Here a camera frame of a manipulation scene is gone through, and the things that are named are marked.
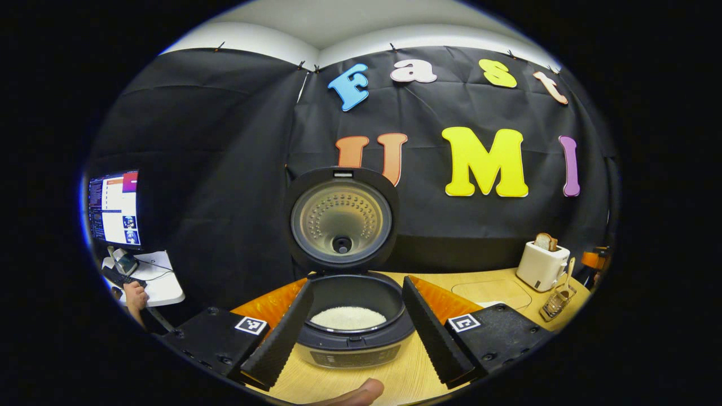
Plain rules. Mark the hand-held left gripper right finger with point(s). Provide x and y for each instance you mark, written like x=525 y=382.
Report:
x=431 y=338

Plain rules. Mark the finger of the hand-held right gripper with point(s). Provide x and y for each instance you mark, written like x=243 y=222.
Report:
x=592 y=259

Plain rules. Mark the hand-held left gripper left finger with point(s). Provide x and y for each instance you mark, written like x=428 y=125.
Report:
x=285 y=338

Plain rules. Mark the clear chopstick holder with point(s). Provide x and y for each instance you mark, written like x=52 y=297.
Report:
x=555 y=308

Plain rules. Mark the white rice heap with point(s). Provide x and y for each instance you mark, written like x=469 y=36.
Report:
x=348 y=318

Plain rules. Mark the clear rice box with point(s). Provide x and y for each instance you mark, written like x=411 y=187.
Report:
x=496 y=293

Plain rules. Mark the grey rice cooker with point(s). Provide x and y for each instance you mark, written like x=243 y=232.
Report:
x=341 y=220

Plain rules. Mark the bread slice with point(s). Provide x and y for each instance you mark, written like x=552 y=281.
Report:
x=544 y=242

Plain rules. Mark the white toaster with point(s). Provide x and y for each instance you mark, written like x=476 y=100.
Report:
x=538 y=266

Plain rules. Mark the white side desk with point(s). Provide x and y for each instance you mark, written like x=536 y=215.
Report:
x=163 y=287

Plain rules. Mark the black keyboard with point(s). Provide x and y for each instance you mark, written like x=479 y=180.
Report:
x=121 y=278

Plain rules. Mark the grey desk device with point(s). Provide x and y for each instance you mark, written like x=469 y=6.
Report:
x=125 y=263

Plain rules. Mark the computer monitor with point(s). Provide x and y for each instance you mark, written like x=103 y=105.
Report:
x=115 y=208

